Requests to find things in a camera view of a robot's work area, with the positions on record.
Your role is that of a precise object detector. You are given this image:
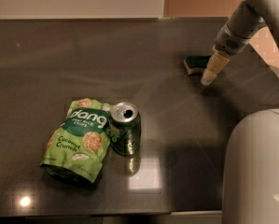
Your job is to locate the green rice chips bag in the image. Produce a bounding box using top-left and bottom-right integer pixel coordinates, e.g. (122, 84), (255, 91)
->
(40, 98), (112, 183)

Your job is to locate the green and yellow sponge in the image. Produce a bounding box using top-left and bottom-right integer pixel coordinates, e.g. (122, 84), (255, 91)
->
(184, 56), (210, 76)

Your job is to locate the green soda can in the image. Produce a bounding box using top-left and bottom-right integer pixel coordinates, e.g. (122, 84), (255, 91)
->
(109, 102), (141, 156)

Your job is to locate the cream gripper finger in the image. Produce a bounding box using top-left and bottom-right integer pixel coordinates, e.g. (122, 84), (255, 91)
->
(201, 51), (230, 86)

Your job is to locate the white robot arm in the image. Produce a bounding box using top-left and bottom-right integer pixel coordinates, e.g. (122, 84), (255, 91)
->
(202, 0), (279, 224)

